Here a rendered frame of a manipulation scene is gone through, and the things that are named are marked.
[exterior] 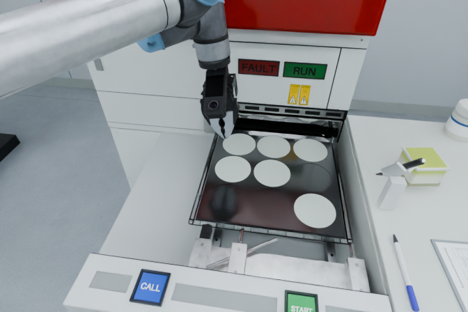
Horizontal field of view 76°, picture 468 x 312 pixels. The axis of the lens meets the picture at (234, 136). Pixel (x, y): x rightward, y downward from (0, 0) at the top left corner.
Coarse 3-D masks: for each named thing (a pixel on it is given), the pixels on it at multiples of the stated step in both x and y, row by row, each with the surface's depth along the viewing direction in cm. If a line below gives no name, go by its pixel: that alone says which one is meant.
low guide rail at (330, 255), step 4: (324, 244) 73; (328, 244) 71; (332, 244) 71; (324, 248) 73; (328, 248) 70; (332, 248) 70; (328, 252) 69; (332, 252) 69; (328, 256) 68; (332, 256) 68; (328, 260) 68; (332, 260) 68; (336, 260) 68
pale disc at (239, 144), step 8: (232, 136) 93; (240, 136) 93; (248, 136) 93; (224, 144) 90; (232, 144) 90; (240, 144) 90; (248, 144) 90; (232, 152) 88; (240, 152) 88; (248, 152) 88
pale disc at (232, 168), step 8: (224, 160) 85; (232, 160) 85; (240, 160) 85; (216, 168) 83; (224, 168) 83; (232, 168) 83; (240, 168) 83; (248, 168) 83; (224, 176) 80; (232, 176) 80; (240, 176) 80
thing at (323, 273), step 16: (224, 256) 65; (256, 256) 65; (272, 256) 65; (288, 256) 65; (256, 272) 63; (272, 272) 63; (288, 272) 63; (304, 272) 63; (320, 272) 63; (336, 272) 63
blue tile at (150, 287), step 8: (144, 272) 54; (144, 280) 53; (152, 280) 53; (160, 280) 53; (144, 288) 52; (152, 288) 52; (160, 288) 52; (136, 296) 51; (144, 296) 51; (152, 296) 51; (160, 296) 51
